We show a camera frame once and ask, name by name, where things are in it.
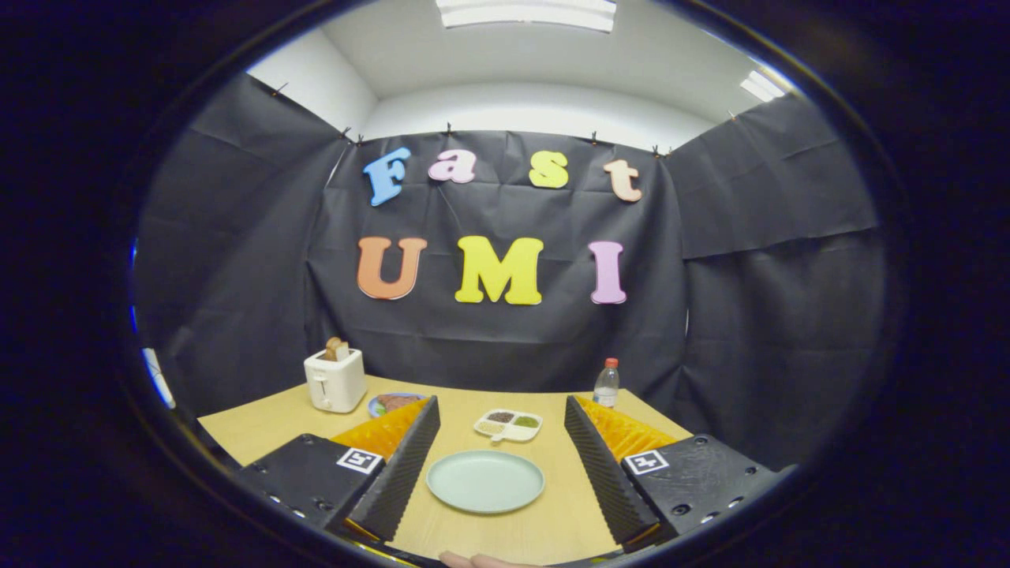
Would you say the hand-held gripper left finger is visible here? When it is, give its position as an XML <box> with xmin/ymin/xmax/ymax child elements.
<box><xmin>237</xmin><ymin>395</ymin><xmax>442</xmax><ymax>545</ymax></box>

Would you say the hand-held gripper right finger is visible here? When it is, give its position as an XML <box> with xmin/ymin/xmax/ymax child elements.
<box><xmin>563</xmin><ymin>395</ymin><xmax>782</xmax><ymax>555</ymax></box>

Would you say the blue plate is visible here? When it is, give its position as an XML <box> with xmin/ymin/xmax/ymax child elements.
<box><xmin>368</xmin><ymin>392</ymin><xmax>427</xmax><ymax>419</ymax></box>

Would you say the light green plate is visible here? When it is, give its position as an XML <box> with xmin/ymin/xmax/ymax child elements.
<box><xmin>426</xmin><ymin>450</ymin><xmax>546</xmax><ymax>515</ymax></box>

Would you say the clear water bottle red cap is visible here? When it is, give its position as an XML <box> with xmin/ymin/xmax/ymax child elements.
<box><xmin>592</xmin><ymin>357</ymin><xmax>620</xmax><ymax>409</ymax></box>

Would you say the white divided dish with beans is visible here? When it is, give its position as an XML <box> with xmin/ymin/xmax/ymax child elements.
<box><xmin>473</xmin><ymin>409</ymin><xmax>544</xmax><ymax>443</ymax></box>

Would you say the white toaster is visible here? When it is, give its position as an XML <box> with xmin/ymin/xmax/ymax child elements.
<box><xmin>304</xmin><ymin>348</ymin><xmax>368</xmax><ymax>414</ymax></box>

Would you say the black backdrop cloth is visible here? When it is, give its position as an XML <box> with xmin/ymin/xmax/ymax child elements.
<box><xmin>133</xmin><ymin>73</ymin><xmax>888</xmax><ymax>474</ymax></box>

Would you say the small ceiling light panel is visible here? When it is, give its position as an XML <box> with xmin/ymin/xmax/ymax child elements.
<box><xmin>740</xmin><ymin>69</ymin><xmax>788</xmax><ymax>103</ymax></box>

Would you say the long ceiling light panel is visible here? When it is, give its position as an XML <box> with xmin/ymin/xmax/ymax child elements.
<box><xmin>436</xmin><ymin>0</ymin><xmax>618</xmax><ymax>34</ymax></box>

